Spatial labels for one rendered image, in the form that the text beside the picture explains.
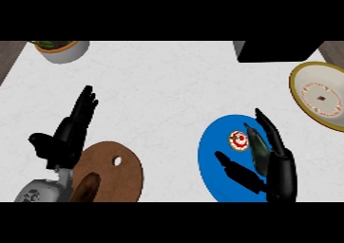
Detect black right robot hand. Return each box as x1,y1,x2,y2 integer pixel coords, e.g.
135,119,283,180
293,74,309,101
213,107,300,203

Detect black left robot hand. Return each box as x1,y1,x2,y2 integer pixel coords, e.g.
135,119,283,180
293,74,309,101
27,84,100,170

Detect red and white cupcake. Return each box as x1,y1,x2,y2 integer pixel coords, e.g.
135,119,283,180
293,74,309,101
227,130,250,153

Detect blue plate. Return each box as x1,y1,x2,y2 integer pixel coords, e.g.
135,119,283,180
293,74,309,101
196,114,278,203

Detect white bowl with yellow rim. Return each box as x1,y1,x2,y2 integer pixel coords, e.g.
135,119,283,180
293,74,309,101
287,61,344,134

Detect brown oblong food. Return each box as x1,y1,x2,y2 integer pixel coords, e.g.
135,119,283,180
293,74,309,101
69,172,103,203

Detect round brown wooden cutting board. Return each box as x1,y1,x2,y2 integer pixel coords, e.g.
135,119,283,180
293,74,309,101
69,140,145,203

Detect white pot with green plant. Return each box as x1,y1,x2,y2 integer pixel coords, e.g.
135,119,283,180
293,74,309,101
29,40,91,65

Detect black box appliance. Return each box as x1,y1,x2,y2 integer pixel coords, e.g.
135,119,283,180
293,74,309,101
231,40,327,64

